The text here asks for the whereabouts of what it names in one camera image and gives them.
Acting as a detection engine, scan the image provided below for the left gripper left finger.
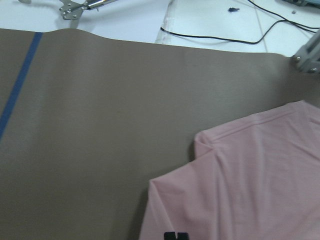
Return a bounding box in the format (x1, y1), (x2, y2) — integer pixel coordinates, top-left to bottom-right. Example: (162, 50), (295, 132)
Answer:
(163, 231), (175, 240)

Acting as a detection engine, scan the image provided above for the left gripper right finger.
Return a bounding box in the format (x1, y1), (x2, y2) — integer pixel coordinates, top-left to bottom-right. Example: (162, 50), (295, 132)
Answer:
(176, 232), (189, 240)

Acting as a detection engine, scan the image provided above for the pink printed t-shirt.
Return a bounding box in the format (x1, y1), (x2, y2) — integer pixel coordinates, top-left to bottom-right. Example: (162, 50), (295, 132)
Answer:
(139, 101), (320, 240)

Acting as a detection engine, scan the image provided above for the small black clip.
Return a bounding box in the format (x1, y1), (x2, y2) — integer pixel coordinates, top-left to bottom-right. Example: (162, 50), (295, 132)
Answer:
(228, 7), (240, 13)

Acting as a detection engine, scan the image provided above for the green-tipped metal grabber stick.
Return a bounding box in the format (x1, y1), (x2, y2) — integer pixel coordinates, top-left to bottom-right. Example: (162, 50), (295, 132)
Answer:
(12, 0), (114, 28)

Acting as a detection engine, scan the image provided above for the aluminium frame post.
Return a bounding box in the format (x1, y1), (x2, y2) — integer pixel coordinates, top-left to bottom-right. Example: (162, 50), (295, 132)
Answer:
(292, 30), (320, 74)

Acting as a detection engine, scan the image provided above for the black cable on table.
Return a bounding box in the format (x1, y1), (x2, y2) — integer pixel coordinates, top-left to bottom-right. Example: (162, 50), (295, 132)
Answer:
(159, 0), (320, 46)

